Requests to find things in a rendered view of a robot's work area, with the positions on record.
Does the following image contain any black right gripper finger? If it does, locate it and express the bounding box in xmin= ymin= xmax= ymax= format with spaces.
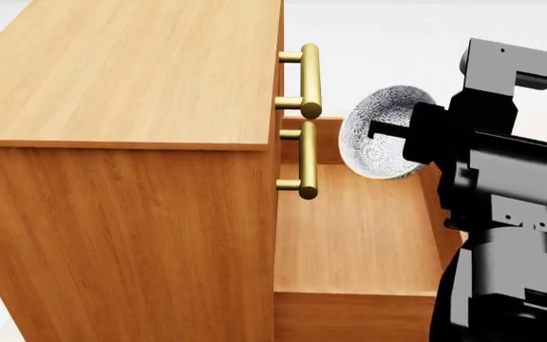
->
xmin=367 ymin=120 xmax=410 ymax=142

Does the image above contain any floral patterned black-white bowl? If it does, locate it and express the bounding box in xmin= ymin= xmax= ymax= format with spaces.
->
xmin=338 ymin=84 xmax=438 ymax=181

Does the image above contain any open wooden drawer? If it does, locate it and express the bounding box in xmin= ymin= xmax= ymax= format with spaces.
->
xmin=273 ymin=115 xmax=470 ymax=342

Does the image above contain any light wooden drawer cabinet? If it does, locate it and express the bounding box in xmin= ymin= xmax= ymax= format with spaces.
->
xmin=0 ymin=0 xmax=287 ymax=342

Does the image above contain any brass bar drawer handle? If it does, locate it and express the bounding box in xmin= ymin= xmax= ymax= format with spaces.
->
xmin=275 ymin=121 xmax=319 ymax=201
xmin=274 ymin=43 xmax=324 ymax=121

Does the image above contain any grey gripper camera bracket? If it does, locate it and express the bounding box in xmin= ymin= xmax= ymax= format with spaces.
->
xmin=460 ymin=37 xmax=547 ymax=98

